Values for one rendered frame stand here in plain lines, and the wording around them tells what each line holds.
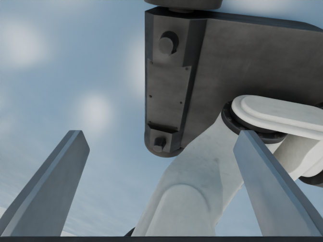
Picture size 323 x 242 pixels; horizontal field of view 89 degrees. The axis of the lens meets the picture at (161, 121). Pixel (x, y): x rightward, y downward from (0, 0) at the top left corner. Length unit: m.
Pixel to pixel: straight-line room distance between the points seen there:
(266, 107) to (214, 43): 0.20
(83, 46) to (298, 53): 0.73
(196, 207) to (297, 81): 0.42
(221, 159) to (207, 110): 0.26
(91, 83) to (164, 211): 0.78
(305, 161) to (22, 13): 1.07
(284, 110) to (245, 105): 0.08
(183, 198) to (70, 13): 0.76
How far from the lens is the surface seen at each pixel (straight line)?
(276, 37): 0.48
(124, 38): 0.72
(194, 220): 0.21
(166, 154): 0.70
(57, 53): 0.94
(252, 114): 0.38
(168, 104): 0.53
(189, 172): 0.25
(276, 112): 0.41
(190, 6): 0.43
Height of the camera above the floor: 0.62
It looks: 48 degrees down
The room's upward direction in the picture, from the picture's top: 156 degrees counter-clockwise
